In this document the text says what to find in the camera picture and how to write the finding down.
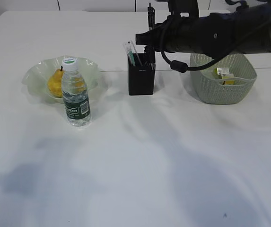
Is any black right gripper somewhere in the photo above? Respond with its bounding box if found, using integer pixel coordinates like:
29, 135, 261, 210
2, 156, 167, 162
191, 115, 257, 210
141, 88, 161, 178
135, 12, 239, 57

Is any yellow waste paper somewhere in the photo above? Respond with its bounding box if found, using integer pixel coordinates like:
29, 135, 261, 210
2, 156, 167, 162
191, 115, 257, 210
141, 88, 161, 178
213, 67, 234, 85

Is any black pen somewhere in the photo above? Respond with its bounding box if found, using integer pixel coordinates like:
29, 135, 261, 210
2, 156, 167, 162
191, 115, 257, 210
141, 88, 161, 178
149, 48, 156, 70
144, 46, 150, 66
147, 2, 155, 31

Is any clear plastic ruler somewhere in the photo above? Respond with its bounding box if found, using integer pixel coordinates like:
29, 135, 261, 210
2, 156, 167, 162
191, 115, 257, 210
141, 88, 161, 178
122, 40, 143, 66

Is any mint green utility knife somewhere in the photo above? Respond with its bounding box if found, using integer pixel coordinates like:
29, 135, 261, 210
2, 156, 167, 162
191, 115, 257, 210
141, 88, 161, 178
127, 48, 136, 67

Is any clear water bottle green label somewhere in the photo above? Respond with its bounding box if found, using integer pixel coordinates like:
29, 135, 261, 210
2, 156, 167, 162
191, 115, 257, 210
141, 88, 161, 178
61, 57, 91, 127

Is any yellow pear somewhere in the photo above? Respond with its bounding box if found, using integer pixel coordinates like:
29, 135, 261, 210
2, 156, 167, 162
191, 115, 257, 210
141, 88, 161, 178
47, 66, 85, 98

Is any pale green woven basket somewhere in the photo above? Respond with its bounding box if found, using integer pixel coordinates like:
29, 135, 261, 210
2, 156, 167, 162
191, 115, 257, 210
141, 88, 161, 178
190, 54, 257, 105

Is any black square pen holder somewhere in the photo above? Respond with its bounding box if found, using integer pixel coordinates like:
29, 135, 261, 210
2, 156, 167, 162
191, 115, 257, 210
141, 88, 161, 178
128, 53, 155, 96

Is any pale green wavy glass plate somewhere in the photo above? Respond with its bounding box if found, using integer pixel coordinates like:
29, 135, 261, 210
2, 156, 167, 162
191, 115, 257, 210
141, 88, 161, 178
22, 55, 107, 104

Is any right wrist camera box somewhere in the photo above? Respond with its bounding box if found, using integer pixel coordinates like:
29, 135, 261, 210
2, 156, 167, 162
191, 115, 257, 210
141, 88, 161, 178
157, 0, 199, 18

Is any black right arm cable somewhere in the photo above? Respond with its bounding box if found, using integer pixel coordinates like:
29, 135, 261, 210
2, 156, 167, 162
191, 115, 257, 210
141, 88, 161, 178
160, 14, 271, 73

